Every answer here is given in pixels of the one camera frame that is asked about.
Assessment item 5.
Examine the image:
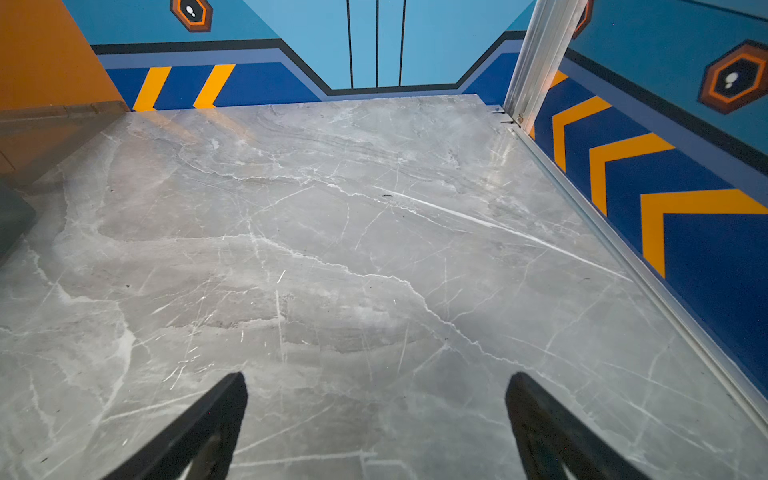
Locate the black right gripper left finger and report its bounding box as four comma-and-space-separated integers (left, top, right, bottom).
106, 372, 248, 479

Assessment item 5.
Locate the aluminium right table edge rail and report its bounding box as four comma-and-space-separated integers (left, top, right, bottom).
509, 122, 767, 433

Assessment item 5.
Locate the aluminium right corner post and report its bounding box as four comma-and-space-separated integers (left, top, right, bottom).
503, 0, 588, 133

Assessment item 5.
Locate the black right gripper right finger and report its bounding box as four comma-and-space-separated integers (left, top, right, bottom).
505, 372, 647, 479

